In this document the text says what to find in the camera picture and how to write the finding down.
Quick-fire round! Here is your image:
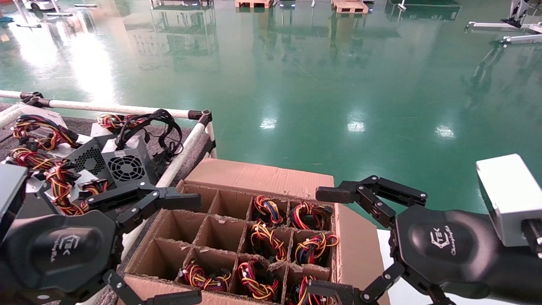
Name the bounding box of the white pipe post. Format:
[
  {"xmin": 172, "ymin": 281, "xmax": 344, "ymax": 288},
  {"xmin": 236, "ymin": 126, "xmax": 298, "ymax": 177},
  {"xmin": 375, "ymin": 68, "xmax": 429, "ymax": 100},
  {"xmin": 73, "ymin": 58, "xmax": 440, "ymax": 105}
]
[{"xmin": 207, "ymin": 123, "xmax": 217, "ymax": 159}]

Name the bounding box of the white floor beam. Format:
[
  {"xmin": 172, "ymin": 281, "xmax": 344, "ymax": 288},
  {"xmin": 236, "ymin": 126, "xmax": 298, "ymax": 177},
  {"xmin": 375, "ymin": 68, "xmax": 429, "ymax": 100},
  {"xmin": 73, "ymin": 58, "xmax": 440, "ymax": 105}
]
[
  {"xmin": 465, "ymin": 21, "xmax": 542, "ymax": 34},
  {"xmin": 500, "ymin": 34, "xmax": 542, "ymax": 45}
]

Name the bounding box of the black and white stand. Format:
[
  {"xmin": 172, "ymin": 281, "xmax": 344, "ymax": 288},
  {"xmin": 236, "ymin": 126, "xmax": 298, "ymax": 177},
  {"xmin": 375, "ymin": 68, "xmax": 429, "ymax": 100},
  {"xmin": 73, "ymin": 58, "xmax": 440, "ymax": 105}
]
[{"xmin": 502, "ymin": 0, "xmax": 530, "ymax": 28}]

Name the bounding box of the grey power supply with fan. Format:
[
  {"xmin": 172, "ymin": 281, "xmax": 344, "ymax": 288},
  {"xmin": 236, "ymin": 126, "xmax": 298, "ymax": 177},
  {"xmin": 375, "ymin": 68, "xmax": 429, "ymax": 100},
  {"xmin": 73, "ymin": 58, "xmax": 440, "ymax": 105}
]
[{"xmin": 102, "ymin": 109, "xmax": 185, "ymax": 190}]

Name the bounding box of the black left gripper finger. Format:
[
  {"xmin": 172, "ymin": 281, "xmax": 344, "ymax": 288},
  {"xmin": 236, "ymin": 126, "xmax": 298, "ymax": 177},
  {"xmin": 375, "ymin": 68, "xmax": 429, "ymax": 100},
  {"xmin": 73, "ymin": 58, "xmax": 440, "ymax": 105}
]
[
  {"xmin": 87, "ymin": 182, "xmax": 203, "ymax": 234},
  {"xmin": 104, "ymin": 271, "xmax": 203, "ymax": 305}
]

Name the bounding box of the brown cardboard box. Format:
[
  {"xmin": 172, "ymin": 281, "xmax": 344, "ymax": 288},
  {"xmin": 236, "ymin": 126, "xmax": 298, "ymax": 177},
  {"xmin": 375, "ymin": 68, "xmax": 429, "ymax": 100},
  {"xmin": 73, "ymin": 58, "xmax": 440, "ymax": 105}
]
[{"xmin": 116, "ymin": 158, "xmax": 390, "ymax": 305}]

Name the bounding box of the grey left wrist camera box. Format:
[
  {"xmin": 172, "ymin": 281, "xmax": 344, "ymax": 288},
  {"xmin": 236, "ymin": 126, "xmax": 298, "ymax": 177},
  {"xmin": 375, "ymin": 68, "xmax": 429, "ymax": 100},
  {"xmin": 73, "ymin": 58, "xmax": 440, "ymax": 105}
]
[{"xmin": 0, "ymin": 163, "xmax": 28, "ymax": 238}]

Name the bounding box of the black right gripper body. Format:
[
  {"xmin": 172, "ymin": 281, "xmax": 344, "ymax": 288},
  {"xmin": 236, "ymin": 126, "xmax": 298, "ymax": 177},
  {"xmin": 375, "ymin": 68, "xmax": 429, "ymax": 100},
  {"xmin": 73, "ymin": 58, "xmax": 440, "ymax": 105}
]
[{"xmin": 390, "ymin": 205, "xmax": 509, "ymax": 298}]

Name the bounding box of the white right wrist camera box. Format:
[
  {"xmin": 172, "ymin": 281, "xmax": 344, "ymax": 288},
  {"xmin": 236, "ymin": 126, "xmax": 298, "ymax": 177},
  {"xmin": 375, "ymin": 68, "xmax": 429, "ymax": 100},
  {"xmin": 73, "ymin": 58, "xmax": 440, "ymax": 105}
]
[{"xmin": 476, "ymin": 154, "xmax": 542, "ymax": 247}]

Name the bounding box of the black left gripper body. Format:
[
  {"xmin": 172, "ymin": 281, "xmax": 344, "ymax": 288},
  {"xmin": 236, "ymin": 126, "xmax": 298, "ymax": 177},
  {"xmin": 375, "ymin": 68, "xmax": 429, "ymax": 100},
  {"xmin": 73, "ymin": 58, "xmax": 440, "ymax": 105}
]
[{"xmin": 0, "ymin": 210, "xmax": 121, "ymax": 297}]

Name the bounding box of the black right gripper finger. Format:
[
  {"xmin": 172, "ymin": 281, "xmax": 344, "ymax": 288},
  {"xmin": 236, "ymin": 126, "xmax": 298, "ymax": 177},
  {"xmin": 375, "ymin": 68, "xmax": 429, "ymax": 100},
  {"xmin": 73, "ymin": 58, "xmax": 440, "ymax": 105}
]
[
  {"xmin": 307, "ymin": 262, "xmax": 456, "ymax": 305},
  {"xmin": 315, "ymin": 175, "xmax": 428, "ymax": 229}
]

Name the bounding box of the white pipe rail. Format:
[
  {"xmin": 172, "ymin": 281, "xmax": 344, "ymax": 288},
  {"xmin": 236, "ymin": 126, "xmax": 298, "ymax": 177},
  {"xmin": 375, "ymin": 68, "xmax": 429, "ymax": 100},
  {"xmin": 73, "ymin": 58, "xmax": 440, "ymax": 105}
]
[
  {"xmin": 76, "ymin": 122, "xmax": 212, "ymax": 305},
  {"xmin": 0, "ymin": 104, "xmax": 24, "ymax": 128},
  {"xmin": 0, "ymin": 90, "xmax": 212, "ymax": 120}
]

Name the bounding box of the cardboard divider insert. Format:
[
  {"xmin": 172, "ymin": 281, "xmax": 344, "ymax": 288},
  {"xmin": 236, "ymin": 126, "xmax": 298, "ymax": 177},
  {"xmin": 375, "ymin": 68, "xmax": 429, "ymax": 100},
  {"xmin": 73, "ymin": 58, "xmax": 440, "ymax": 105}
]
[{"xmin": 127, "ymin": 182, "xmax": 337, "ymax": 305}]

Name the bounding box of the wooden pallet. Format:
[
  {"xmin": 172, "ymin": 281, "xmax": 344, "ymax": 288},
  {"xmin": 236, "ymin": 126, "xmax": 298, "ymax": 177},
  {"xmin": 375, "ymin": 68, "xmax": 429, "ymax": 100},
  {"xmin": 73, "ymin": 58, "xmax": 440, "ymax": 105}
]
[
  {"xmin": 235, "ymin": 0, "xmax": 275, "ymax": 9},
  {"xmin": 331, "ymin": 0, "xmax": 370, "ymax": 14}
]

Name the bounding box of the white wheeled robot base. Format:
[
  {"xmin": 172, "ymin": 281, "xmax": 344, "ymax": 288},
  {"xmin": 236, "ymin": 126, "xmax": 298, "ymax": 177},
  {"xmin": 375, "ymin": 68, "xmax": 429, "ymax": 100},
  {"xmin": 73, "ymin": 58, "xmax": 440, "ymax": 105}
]
[{"xmin": 21, "ymin": 0, "xmax": 60, "ymax": 12}]

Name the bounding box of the black pipe connector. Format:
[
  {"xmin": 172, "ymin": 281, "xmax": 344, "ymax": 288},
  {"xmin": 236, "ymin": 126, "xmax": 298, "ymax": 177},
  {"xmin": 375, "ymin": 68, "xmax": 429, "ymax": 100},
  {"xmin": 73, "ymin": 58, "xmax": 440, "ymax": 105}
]
[
  {"xmin": 19, "ymin": 91, "xmax": 51, "ymax": 108},
  {"xmin": 188, "ymin": 109, "xmax": 213, "ymax": 128}
]

